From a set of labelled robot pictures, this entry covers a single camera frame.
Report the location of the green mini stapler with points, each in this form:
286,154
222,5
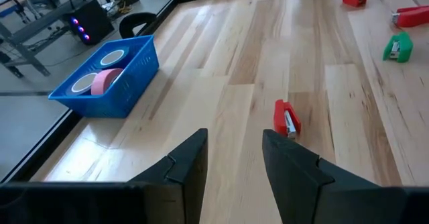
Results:
405,46

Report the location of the wooden table grey legs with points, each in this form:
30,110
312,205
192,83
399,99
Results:
43,24

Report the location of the black computer tower lit fans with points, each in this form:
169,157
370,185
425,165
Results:
94,23

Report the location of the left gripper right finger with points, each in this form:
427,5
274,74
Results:
308,190

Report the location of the pink tape roll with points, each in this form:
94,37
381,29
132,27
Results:
104,81

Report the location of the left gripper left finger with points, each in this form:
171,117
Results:
174,190

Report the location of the blue plastic basket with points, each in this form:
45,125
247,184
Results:
127,90

